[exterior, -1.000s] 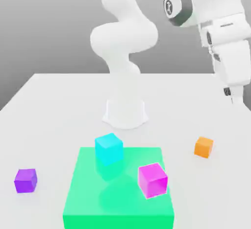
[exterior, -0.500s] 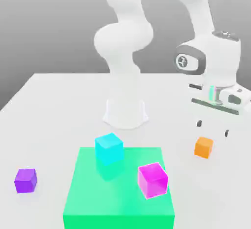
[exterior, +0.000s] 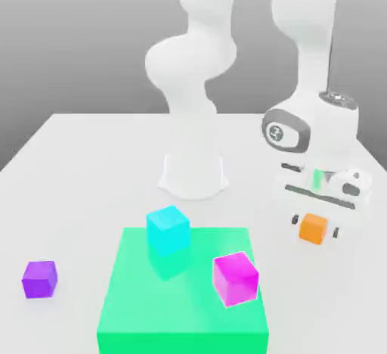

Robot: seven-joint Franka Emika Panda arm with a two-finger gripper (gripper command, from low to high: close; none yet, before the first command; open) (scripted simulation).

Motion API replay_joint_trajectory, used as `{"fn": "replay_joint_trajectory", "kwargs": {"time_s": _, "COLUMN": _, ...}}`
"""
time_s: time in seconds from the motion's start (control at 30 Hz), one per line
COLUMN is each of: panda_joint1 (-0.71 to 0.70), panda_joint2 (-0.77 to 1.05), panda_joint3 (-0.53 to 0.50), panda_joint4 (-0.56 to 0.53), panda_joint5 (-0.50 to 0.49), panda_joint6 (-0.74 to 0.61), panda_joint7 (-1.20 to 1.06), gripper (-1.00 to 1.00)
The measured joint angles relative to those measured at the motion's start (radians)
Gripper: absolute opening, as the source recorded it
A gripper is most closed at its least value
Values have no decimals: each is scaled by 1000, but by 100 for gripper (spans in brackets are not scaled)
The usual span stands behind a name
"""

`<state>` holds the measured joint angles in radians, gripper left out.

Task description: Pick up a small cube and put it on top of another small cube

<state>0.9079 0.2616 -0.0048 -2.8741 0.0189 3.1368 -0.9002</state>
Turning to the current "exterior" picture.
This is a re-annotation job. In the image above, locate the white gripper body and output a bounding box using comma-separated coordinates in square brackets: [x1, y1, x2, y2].
[273, 175, 372, 228]

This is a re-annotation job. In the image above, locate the small orange cube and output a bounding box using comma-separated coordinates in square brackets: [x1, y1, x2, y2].
[298, 212, 330, 246]

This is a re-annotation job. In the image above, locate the small magenta cube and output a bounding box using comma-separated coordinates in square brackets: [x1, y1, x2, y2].
[212, 251, 260, 309]

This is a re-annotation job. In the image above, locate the small cyan cube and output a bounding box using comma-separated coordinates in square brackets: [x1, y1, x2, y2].
[145, 205, 192, 258]

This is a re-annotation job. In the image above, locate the small purple cube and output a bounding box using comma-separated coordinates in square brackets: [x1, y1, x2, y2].
[21, 259, 59, 300]

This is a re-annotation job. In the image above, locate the large green box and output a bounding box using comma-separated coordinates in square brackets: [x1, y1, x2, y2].
[96, 226, 270, 354]

